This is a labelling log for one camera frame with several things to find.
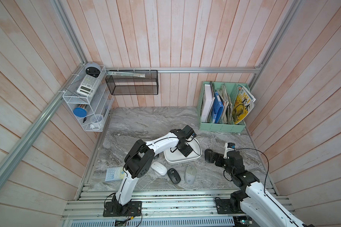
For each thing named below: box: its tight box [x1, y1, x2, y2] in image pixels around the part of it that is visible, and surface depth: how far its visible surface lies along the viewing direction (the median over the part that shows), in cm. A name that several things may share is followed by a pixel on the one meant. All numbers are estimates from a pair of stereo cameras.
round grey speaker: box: [84, 61, 101, 79], surface depth 84 cm
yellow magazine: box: [233, 84, 257, 125], surface depth 100 cm
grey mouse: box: [184, 165, 197, 186], surface depth 84 cm
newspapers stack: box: [217, 83, 234, 124], surface depth 98 cm
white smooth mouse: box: [150, 161, 168, 176], surface depth 87 cm
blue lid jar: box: [72, 107, 88, 118], surface depth 79 cm
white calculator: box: [76, 74, 100, 97], surface depth 79 cm
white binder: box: [201, 83, 216, 123], surface depth 97 cm
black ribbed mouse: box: [167, 167, 181, 184], surface depth 85 cm
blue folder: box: [211, 91, 224, 124], surface depth 99 cm
